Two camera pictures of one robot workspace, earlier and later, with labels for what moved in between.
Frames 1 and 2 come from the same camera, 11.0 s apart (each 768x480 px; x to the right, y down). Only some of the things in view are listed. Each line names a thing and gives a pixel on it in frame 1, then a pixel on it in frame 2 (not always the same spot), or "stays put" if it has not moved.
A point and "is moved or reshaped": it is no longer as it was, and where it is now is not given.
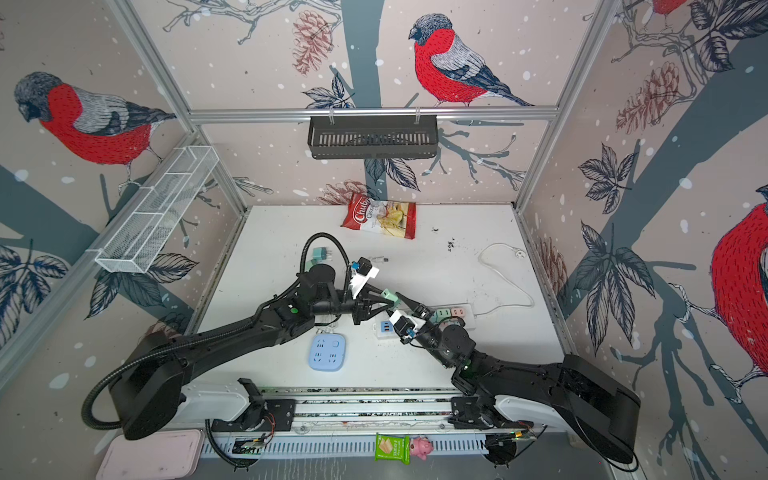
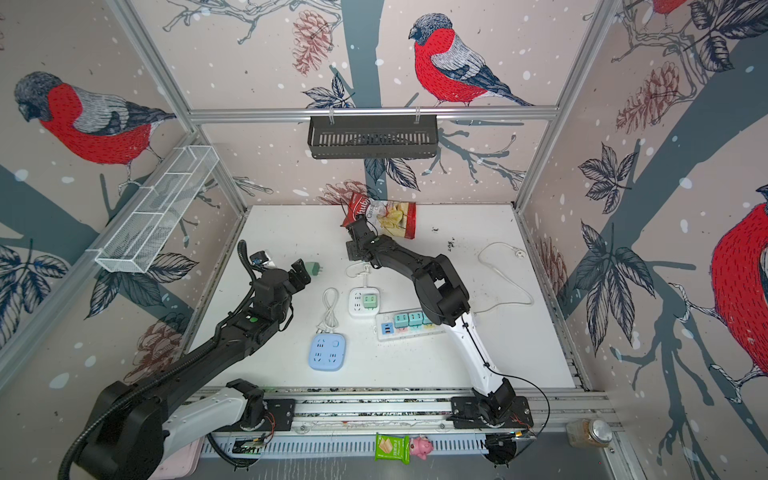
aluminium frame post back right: x=568 y=99 stays put
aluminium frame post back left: x=172 y=88 stays put
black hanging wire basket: x=369 y=139 stays put
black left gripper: x=362 y=306 to x=301 y=272
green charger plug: x=387 y=294 is moved or reshaped
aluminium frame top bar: x=206 y=115 stays put
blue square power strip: x=327 y=352 stays put
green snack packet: x=392 y=448 stays put
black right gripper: x=421 y=308 to x=354 y=247
